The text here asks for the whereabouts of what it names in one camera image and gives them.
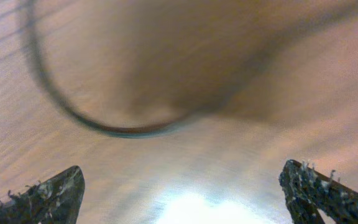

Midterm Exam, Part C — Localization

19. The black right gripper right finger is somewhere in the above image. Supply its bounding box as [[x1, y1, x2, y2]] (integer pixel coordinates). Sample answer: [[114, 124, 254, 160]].
[[278, 159, 358, 224]]

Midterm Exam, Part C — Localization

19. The long black cable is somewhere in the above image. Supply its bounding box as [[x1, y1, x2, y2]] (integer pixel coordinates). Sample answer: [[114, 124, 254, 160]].
[[20, 0, 198, 138]]

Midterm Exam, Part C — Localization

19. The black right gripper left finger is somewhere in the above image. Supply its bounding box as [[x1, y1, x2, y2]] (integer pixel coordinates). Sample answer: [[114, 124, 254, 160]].
[[0, 166, 85, 224]]

